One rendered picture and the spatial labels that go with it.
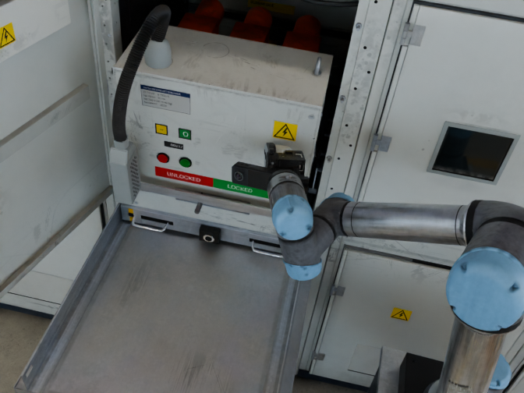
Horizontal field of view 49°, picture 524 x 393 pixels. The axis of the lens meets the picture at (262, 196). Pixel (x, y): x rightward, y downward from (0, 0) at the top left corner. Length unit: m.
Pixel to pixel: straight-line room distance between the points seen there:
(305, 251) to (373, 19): 0.54
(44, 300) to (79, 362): 1.01
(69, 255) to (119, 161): 0.80
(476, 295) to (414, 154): 0.65
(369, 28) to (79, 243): 1.24
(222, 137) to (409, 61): 0.47
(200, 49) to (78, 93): 0.33
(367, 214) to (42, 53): 0.81
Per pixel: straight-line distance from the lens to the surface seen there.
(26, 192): 1.55
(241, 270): 1.62
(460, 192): 1.60
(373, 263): 1.80
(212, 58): 1.42
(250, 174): 1.24
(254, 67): 1.40
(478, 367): 1.08
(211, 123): 1.39
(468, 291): 0.93
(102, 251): 1.66
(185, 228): 1.67
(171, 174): 1.54
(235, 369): 1.44
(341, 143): 1.52
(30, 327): 2.59
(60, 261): 2.20
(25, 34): 1.34
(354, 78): 1.42
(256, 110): 1.33
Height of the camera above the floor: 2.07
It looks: 43 degrees down
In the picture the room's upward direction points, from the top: 7 degrees clockwise
